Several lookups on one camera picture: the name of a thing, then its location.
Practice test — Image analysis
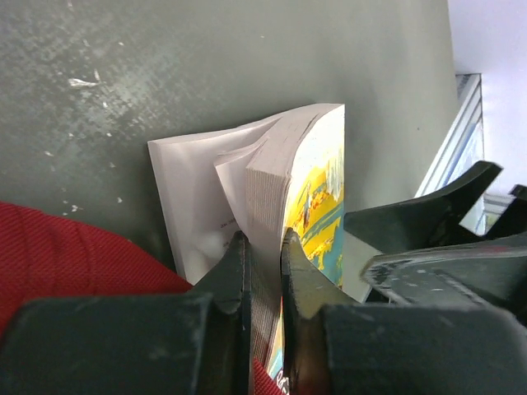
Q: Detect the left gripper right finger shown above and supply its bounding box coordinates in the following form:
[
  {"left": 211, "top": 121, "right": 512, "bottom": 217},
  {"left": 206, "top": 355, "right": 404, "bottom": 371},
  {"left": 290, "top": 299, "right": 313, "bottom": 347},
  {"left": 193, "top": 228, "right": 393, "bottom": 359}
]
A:
[{"left": 281, "top": 231, "right": 526, "bottom": 394}]

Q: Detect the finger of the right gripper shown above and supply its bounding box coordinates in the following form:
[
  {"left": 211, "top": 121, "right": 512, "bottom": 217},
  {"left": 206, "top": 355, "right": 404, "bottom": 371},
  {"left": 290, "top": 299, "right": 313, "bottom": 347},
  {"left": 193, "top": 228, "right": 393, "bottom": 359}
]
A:
[
  {"left": 360, "top": 184, "right": 527, "bottom": 314},
  {"left": 343, "top": 160, "right": 502, "bottom": 247}
]

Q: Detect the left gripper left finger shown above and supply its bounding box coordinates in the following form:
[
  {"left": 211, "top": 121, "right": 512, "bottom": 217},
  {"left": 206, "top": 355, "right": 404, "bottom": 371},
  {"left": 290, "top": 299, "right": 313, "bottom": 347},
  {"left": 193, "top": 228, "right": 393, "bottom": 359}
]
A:
[{"left": 1, "top": 232, "right": 252, "bottom": 394}]

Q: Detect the yellow and maroon book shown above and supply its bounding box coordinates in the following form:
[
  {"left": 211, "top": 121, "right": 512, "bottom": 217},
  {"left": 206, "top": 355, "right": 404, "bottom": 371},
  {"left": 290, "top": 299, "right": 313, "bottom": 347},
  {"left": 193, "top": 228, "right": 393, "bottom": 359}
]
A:
[{"left": 147, "top": 104, "right": 345, "bottom": 393}]

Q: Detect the red backpack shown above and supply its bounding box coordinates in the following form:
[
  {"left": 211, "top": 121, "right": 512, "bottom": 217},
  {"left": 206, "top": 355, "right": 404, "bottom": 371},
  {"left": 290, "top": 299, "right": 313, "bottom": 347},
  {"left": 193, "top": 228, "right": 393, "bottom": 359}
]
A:
[{"left": 1, "top": 203, "right": 279, "bottom": 394}]

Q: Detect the aluminium frame rail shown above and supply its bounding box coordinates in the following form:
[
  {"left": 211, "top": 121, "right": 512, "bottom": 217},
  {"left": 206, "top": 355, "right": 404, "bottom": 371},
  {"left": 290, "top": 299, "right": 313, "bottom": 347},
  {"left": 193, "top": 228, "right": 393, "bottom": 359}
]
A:
[{"left": 413, "top": 72, "right": 485, "bottom": 235}]

